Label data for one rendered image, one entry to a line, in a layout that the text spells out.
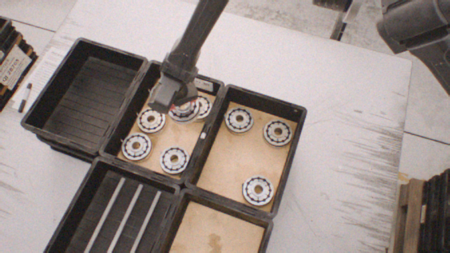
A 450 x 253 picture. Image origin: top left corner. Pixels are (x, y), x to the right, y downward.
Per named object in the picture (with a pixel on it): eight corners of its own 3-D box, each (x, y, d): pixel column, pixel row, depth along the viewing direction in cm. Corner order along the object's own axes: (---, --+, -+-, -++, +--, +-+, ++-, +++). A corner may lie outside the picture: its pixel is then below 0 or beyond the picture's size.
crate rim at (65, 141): (80, 39, 133) (78, 35, 131) (151, 61, 129) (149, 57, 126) (21, 128, 117) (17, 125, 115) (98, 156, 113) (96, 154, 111)
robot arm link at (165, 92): (201, 65, 83) (168, 49, 81) (183, 107, 79) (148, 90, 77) (189, 82, 94) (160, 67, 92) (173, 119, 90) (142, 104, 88)
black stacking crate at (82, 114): (90, 55, 142) (79, 37, 131) (155, 75, 137) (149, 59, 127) (35, 138, 126) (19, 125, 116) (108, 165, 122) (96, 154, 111)
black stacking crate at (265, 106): (226, 99, 133) (226, 83, 123) (301, 123, 129) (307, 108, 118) (187, 194, 117) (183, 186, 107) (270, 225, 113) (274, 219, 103)
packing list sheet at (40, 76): (48, 45, 157) (47, 45, 157) (93, 59, 154) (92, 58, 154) (7, 106, 144) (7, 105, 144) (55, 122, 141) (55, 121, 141)
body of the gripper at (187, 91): (199, 96, 98) (196, 84, 91) (165, 109, 97) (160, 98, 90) (191, 77, 101) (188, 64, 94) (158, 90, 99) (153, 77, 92)
